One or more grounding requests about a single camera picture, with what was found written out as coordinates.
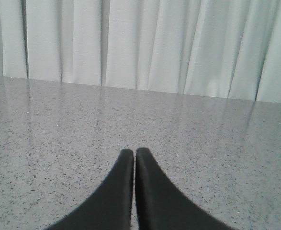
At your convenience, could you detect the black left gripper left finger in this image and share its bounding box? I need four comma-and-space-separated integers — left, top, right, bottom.
48, 149, 134, 230

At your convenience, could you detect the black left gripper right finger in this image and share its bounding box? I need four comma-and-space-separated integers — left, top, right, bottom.
135, 148, 230, 230

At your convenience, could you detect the white pleated curtain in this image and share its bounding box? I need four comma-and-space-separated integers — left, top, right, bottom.
0, 0, 281, 103

